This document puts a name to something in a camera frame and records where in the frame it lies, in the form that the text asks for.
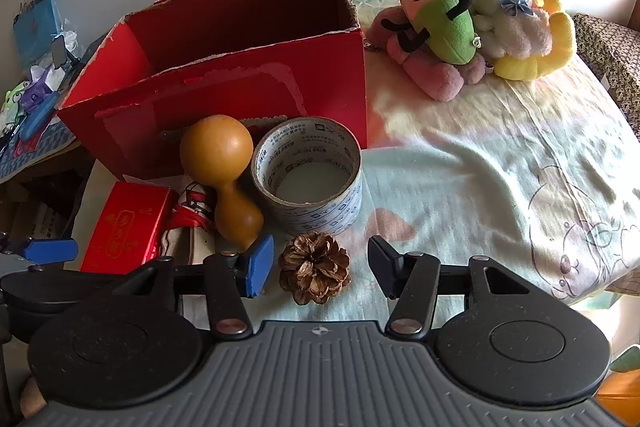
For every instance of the printed packing tape roll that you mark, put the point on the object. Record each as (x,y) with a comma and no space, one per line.
(320,212)

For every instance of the purple toy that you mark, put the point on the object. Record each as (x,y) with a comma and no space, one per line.
(37,94)

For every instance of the blue glasses case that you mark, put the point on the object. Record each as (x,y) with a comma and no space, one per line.
(37,119)

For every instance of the yellow plush toy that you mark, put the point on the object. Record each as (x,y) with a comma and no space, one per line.
(530,64)

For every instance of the white tissue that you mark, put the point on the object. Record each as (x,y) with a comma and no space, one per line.
(70,39)

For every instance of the green frog toy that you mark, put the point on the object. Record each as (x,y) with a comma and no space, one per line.
(15,97)

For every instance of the small red gift box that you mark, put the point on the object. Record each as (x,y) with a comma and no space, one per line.
(125,222)

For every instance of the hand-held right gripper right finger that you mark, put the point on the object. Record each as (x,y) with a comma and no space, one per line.
(382,267)

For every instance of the black phone holder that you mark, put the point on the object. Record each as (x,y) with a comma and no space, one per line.
(59,51)

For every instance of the blue box with clips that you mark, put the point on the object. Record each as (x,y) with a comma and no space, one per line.
(37,27)

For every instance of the brown pine cone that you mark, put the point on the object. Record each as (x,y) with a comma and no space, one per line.
(314,269)

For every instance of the brown floral cushion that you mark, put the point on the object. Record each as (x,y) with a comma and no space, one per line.
(615,52)

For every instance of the green bean plush toy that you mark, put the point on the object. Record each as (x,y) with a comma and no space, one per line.
(440,22)

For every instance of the red cardboard box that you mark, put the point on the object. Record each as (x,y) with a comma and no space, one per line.
(225,107)

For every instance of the orange gourd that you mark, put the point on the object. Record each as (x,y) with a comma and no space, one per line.
(215,152)

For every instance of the pink plush toy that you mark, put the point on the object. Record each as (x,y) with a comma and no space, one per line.
(435,79)

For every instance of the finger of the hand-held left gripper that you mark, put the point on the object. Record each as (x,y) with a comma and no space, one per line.
(50,250)

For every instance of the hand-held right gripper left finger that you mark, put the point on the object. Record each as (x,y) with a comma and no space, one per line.
(260,264)

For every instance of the white plush toy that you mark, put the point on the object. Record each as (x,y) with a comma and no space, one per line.
(505,32)

